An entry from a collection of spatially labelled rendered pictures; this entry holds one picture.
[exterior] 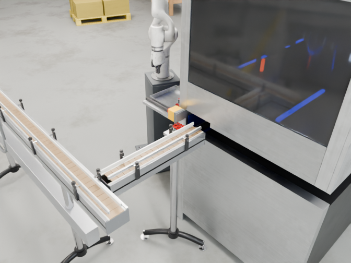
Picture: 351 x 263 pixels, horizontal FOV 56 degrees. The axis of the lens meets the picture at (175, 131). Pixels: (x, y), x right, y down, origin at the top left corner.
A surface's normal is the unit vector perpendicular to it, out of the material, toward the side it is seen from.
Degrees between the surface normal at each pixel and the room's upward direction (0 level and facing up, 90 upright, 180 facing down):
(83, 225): 0
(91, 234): 90
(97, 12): 90
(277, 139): 90
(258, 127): 90
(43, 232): 0
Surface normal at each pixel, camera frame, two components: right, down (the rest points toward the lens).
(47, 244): 0.01, -0.82
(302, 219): -0.73, 0.38
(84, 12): 0.41, 0.52
